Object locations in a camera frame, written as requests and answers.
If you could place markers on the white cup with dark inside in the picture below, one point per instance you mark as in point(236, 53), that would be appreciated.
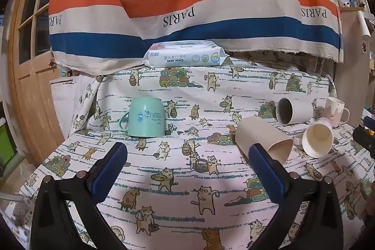
point(293, 114)

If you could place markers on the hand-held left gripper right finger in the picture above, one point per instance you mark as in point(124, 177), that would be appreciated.
point(268, 173)

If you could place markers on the striped cloth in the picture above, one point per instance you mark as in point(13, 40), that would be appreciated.
point(193, 1)

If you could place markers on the baby wipes pack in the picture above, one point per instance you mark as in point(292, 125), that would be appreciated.
point(185, 56)

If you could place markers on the white and pink mug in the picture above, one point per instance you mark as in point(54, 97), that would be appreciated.
point(335, 113)

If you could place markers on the beige cup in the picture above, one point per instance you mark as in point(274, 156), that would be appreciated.
point(260, 137)

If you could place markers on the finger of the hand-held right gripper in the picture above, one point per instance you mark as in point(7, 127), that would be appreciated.
point(364, 137)

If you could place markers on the mint green cup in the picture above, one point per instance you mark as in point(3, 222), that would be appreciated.
point(146, 117)

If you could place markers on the wooden door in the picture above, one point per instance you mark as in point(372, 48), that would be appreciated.
point(32, 42)

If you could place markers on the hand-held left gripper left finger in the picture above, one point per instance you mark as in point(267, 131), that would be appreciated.
point(107, 171)

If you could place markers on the cat print tablecloth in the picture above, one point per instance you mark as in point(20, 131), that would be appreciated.
point(190, 156)

